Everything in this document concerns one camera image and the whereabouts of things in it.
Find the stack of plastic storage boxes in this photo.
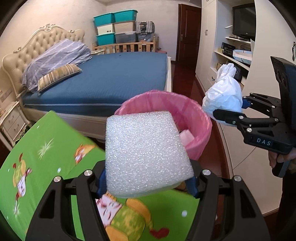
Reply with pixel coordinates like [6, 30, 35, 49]
[93, 10, 138, 46]

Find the person's dark clothing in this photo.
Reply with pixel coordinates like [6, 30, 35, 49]
[280, 162, 296, 216]

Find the purple striped duvet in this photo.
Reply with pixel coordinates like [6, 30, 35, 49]
[21, 39, 92, 93]

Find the person's right hand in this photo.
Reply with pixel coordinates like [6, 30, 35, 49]
[268, 149, 296, 169]

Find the large white foam block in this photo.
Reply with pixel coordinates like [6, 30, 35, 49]
[105, 111, 195, 199]

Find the green cartoon printed tablecloth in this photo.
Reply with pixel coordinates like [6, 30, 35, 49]
[0, 111, 201, 241]

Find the cream nightstand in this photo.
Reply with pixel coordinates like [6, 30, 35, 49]
[0, 101, 32, 146]

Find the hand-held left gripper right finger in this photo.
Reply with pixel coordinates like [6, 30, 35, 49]
[185, 160, 271, 241]

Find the dark wooden room door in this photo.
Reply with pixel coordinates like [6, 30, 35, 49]
[176, 3, 202, 62]

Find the blue mattress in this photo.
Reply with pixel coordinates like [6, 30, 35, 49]
[22, 51, 168, 115]

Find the black flat screen television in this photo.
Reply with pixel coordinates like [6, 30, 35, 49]
[232, 3, 257, 42]

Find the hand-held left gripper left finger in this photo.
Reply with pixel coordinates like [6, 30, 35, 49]
[25, 160, 109, 241]

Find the white built-in cabinet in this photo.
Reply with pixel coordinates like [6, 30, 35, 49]
[195, 0, 278, 98]

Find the houndstooth patterned box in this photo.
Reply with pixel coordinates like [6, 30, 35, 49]
[135, 21, 155, 42]

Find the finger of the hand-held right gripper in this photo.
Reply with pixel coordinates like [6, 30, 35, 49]
[213, 108, 280, 134]
[242, 93, 282, 109]

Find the pink-lined waste bin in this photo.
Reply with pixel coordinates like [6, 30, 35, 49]
[114, 90, 213, 161]

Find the flat blue white box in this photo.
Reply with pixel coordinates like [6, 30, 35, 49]
[232, 49, 252, 65]

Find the brown striped pillow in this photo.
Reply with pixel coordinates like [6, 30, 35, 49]
[37, 64, 83, 93]

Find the wooden crib rail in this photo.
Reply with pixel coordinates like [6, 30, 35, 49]
[92, 36, 160, 55]

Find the white plastic bag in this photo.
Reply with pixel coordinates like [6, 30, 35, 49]
[202, 62, 244, 127]

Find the black media player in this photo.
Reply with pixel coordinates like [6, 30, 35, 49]
[221, 42, 236, 58]

